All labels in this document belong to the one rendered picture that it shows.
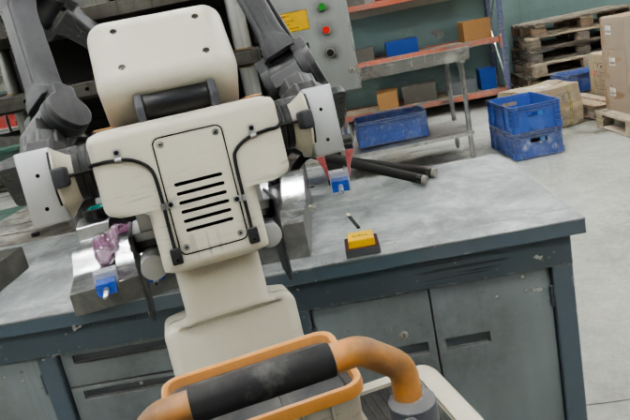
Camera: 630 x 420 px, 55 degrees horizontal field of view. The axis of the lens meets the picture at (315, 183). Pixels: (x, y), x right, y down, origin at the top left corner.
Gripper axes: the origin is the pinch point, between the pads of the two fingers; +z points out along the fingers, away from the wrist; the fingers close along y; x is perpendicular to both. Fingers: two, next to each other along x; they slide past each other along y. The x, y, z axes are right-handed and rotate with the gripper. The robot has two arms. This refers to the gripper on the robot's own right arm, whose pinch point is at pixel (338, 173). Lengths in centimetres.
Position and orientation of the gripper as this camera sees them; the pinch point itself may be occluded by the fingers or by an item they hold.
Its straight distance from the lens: 155.0
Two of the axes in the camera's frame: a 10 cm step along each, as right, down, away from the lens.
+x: 0.0, 2.4, -9.7
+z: 2.0, 9.5, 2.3
